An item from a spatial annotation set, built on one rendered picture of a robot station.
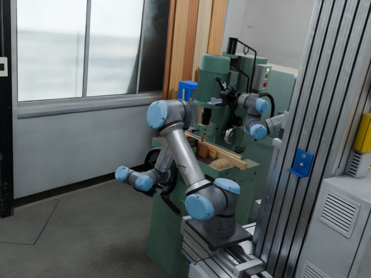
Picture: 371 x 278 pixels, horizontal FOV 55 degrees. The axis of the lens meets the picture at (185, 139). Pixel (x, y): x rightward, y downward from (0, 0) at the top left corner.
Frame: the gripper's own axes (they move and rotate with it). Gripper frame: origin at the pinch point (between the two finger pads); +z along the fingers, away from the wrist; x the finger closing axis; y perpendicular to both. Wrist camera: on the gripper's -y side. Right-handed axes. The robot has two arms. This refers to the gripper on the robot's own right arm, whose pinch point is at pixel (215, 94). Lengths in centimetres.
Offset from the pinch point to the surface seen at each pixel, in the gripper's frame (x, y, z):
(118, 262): 111, -74, 39
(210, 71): -9.8, 6.6, 8.1
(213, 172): 34.6, -26.4, -13.7
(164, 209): 64, -56, 21
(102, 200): 84, -100, 119
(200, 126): 12.9, -20.7, 11.3
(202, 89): -1.5, -1.0, 11.3
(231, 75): -20.7, -6.5, 5.2
